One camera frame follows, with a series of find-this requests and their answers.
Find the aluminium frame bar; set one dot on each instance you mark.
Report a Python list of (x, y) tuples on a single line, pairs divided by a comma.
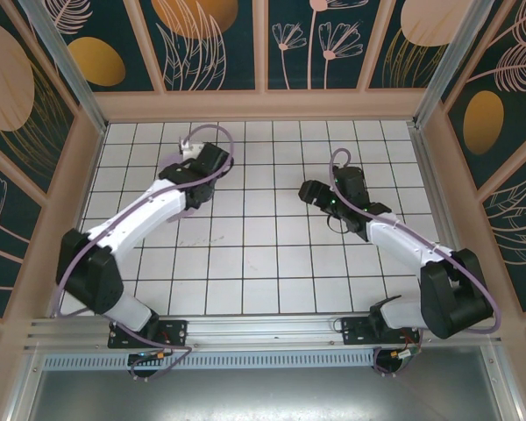
[(25, 386), (502, 386)]

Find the long aluminium mounting rail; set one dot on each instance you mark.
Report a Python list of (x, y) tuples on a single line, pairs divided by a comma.
[(263, 326)]

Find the aluminium side rail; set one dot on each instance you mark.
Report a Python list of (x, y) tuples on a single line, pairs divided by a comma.
[(430, 175)]

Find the aluminium corner post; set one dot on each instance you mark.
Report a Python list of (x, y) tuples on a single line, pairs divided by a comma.
[(449, 66), (66, 66)]

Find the grey sheet metal panel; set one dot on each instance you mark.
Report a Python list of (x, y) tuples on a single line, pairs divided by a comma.
[(263, 394)]

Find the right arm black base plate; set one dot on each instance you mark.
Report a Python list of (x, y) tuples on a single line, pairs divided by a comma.
[(355, 335)]

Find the lavender cloth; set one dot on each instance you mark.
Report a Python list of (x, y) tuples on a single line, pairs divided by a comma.
[(172, 158)]

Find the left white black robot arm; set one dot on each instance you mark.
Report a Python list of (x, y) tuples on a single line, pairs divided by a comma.
[(144, 206)]

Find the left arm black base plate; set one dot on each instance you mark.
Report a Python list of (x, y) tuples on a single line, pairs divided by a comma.
[(175, 333)]

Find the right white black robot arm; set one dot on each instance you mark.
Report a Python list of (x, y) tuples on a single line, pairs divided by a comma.
[(399, 237)]

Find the small controller circuit board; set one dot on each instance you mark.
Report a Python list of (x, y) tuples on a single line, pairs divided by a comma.
[(151, 356)]

